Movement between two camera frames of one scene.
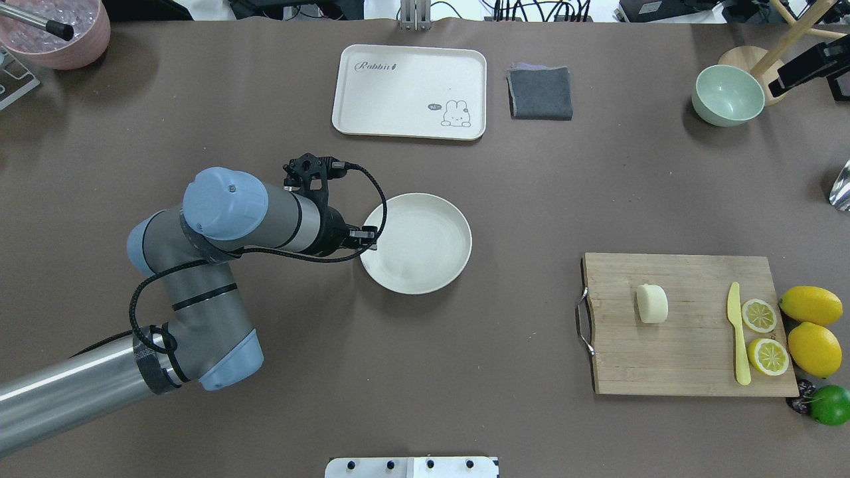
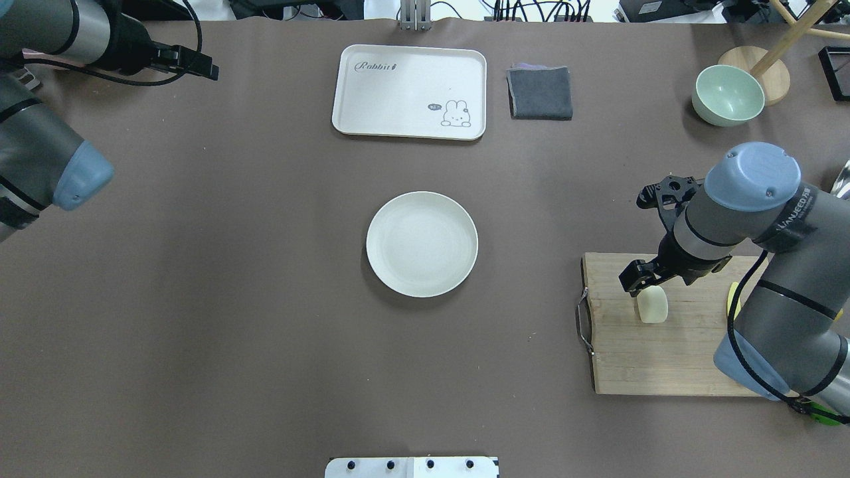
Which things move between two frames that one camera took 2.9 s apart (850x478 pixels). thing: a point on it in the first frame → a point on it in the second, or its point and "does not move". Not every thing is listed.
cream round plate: (425, 243) does not move
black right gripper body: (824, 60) → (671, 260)
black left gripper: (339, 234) → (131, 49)
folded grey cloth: (540, 91) does not move
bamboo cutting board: (692, 352) does not move
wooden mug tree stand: (765, 64) does not move
